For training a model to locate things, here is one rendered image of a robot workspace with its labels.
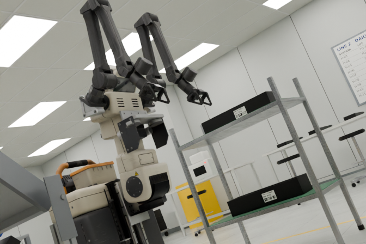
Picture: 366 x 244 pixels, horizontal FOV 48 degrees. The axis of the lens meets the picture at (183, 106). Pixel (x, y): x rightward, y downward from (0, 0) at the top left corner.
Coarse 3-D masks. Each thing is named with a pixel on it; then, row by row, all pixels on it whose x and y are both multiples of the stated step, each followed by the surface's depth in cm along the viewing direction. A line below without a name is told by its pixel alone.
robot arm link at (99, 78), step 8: (104, 0) 201; (88, 8) 200; (88, 16) 201; (96, 16) 203; (88, 24) 202; (96, 24) 202; (88, 32) 202; (96, 32) 200; (96, 40) 199; (96, 48) 199; (104, 48) 202; (96, 56) 199; (104, 56) 200; (96, 64) 198; (104, 64) 198; (96, 72) 195; (104, 72) 203; (112, 72) 203; (96, 80) 195; (104, 80) 193
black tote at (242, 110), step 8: (256, 96) 285; (264, 96) 281; (272, 96) 286; (240, 104) 292; (248, 104) 288; (256, 104) 285; (264, 104) 281; (224, 112) 299; (232, 112) 296; (240, 112) 292; (248, 112) 288; (208, 120) 307; (216, 120) 303; (224, 120) 299; (232, 120) 296; (208, 128) 308; (216, 128) 304
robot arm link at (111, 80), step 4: (108, 76) 197; (112, 76) 199; (108, 80) 196; (112, 80) 198; (92, 84) 201; (108, 84) 197; (112, 84) 199; (96, 88) 199; (104, 88) 197; (108, 88) 200; (112, 88) 200
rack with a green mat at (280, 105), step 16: (272, 80) 259; (304, 96) 290; (256, 112) 266; (272, 112) 285; (224, 128) 280; (240, 128) 305; (288, 128) 253; (176, 144) 305; (192, 144) 296; (208, 144) 332; (304, 160) 248; (224, 176) 334; (336, 176) 279; (192, 192) 298; (320, 192) 243; (272, 208) 262; (352, 208) 273; (208, 224) 294; (224, 224) 283; (240, 224) 324; (336, 224) 241
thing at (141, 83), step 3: (141, 78) 186; (144, 78) 186; (138, 81) 185; (141, 81) 185; (144, 81) 185; (147, 81) 185; (138, 84) 185; (141, 84) 184; (144, 84) 180; (150, 84) 183; (138, 87) 186; (141, 87) 184; (144, 87) 181; (141, 90) 181; (153, 90) 188; (138, 93) 182; (150, 93) 187; (150, 96) 189; (153, 96) 189
